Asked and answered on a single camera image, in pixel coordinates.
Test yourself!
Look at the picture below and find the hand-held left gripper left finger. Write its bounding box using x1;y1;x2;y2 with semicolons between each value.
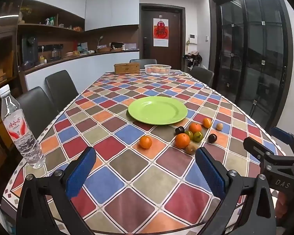
16;146;97;235

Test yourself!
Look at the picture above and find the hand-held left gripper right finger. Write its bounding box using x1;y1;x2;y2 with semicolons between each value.
195;147;277;235

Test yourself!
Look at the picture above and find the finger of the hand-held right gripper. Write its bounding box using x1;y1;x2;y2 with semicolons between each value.
270;127;294;153
243;136;294;163

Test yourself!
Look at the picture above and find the large orange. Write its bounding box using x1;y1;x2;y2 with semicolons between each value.
175;133;191;149

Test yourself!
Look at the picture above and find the red-orange tomato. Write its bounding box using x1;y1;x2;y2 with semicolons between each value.
189;123;202;135

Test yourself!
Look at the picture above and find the medium orange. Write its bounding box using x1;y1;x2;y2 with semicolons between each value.
140;136;153;149

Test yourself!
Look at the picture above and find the green plate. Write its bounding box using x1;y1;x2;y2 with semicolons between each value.
128;96;188;125

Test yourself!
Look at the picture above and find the person's right hand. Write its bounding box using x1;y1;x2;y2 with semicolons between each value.
276;189;294;222

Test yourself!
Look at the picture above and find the checkered colourful tablecloth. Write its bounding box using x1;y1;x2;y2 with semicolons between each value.
1;70;285;234

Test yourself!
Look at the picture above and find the clear plastic water bottle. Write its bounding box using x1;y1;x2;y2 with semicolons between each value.
0;84;46;169

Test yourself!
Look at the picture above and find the dark leather chair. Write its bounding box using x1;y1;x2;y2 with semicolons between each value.
15;86;59;137
45;70;79;113
190;66;215;89
130;59;158;69

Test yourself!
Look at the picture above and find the black framed glass sliding door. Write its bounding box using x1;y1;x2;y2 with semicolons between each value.
209;0;294;137

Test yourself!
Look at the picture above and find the white counter cabinet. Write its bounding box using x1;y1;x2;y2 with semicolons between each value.
18;49;140;93

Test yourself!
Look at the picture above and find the pile of dark bags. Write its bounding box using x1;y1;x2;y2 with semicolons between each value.
183;52;202;71

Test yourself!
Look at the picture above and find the woven wicker box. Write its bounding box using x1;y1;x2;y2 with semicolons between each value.
114;63;141;74

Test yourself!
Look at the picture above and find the white mesh basket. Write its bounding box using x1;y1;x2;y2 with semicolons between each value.
144;64;171;76

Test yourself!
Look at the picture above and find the black water dispenser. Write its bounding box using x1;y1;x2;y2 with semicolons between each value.
21;35;39;65

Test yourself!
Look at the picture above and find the dark brown door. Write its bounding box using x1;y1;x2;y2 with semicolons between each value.
140;4;186;70

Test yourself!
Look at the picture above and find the red and white door poster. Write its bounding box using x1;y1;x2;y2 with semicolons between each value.
153;18;169;47

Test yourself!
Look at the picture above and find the white upper cabinet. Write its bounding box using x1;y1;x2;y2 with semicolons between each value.
23;0;140;32

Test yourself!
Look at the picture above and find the black wall power strip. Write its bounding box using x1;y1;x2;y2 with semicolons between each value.
38;44;64;52

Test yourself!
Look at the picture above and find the brown wooden wall shelf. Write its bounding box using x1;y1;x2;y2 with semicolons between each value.
17;0;86;33

